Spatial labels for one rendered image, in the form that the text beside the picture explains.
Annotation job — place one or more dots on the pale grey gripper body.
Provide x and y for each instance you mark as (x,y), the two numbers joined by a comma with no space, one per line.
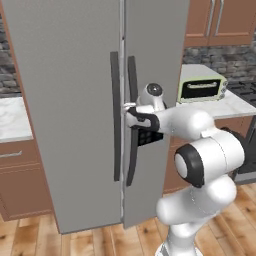
(129,107)

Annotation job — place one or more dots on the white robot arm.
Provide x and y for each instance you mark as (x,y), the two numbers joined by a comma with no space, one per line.
(203,153)

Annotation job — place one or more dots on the grey freezer door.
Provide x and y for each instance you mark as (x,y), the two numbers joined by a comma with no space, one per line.
(73,100)

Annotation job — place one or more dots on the grey fridge door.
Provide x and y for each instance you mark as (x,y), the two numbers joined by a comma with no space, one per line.
(156,43)

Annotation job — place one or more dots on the pale green toaster oven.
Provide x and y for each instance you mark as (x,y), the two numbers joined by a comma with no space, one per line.
(201,88)

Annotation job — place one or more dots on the brown base cupboard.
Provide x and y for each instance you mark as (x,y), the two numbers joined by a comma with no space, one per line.
(171,170)

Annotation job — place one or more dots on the black stove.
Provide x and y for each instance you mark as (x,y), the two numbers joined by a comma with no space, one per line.
(248,93)

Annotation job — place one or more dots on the brown base cupboards with drawer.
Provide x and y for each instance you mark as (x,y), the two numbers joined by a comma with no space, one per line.
(20,180)

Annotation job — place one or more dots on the brown wall cupboards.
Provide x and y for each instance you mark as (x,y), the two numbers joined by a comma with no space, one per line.
(230,23)

